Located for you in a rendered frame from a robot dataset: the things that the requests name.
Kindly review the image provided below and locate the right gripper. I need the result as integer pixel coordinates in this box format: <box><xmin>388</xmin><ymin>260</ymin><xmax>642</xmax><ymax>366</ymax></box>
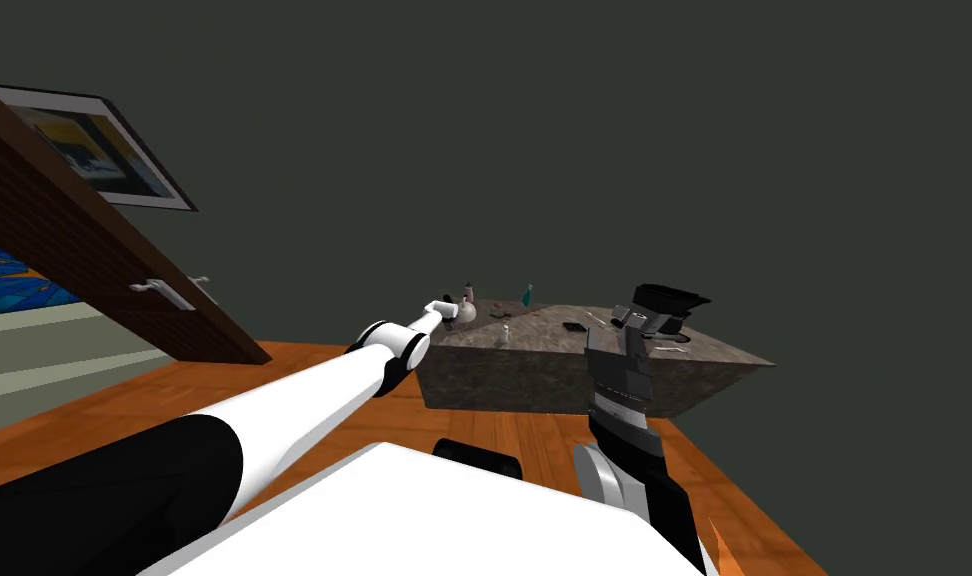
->
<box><xmin>585</xmin><ymin>315</ymin><xmax>656</xmax><ymax>404</ymax></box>

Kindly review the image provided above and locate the black and grey appliance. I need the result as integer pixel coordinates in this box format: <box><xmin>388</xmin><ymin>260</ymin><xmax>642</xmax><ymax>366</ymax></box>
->
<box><xmin>610</xmin><ymin>283</ymin><xmax>713</xmax><ymax>339</ymax></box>

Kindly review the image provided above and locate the grey stone table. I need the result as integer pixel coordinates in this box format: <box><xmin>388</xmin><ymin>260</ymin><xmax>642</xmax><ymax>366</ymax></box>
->
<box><xmin>413</xmin><ymin>299</ymin><xmax>777</xmax><ymax>420</ymax></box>

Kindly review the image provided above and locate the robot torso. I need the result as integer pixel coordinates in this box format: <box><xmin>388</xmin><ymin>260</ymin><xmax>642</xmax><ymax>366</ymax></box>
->
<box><xmin>136</xmin><ymin>436</ymin><xmax>709</xmax><ymax>576</ymax></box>

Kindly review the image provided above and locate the brown door leaf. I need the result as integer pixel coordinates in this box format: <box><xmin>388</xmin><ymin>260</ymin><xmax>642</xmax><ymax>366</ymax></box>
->
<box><xmin>0</xmin><ymin>83</ymin><xmax>273</xmax><ymax>367</ymax></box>

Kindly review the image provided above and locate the framed yellow blue picture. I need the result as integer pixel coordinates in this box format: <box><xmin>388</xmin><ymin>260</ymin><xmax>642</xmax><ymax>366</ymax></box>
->
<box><xmin>0</xmin><ymin>83</ymin><xmax>200</xmax><ymax>214</ymax></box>

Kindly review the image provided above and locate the blue patterned picture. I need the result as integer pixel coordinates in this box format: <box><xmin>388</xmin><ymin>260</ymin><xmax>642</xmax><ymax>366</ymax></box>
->
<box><xmin>0</xmin><ymin>235</ymin><xmax>82</xmax><ymax>316</ymax></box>

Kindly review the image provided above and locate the white door handle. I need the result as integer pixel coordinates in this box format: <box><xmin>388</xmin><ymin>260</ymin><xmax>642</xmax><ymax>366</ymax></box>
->
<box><xmin>129</xmin><ymin>275</ymin><xmax>212</xmax><ymax>313</ymax></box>

